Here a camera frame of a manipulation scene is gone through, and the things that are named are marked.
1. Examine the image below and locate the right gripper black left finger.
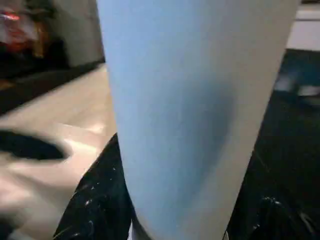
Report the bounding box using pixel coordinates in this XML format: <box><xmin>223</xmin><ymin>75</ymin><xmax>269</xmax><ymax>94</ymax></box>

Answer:
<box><xmin>52</xmin><ymin>132</ymin><xmax>135</xmax><ymax>240</ymax></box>

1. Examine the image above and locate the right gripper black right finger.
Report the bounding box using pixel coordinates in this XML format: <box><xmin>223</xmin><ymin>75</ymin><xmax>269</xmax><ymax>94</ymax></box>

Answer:
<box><xmin>226</xmin><ymin>150</ymin><xmax>320</xmax><ymax>240</ymax></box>

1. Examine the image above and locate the white plastic table leg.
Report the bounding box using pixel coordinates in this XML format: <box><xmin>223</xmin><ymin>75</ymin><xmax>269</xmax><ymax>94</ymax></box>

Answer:
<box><xmin>96</xmin><ymin>0</ymin><xmax>302</xmax><ymax>240</ymax></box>

